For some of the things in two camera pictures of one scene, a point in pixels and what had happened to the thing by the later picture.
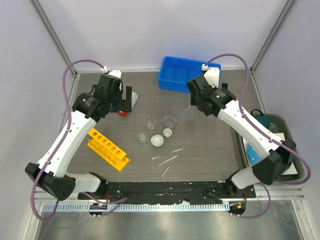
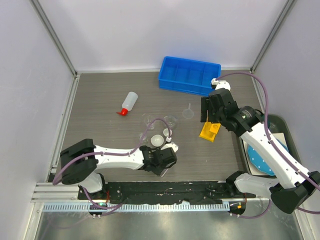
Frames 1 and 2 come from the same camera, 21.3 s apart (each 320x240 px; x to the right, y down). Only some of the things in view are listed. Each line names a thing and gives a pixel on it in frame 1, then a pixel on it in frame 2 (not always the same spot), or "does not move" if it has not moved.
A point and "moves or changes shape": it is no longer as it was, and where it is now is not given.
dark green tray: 278,125 does not move
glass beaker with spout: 150,121 does not move
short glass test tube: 165,171 does not move
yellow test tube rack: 109,152 moves or changes shape
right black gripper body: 194,102 -> 214,115
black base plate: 209,191 does not move
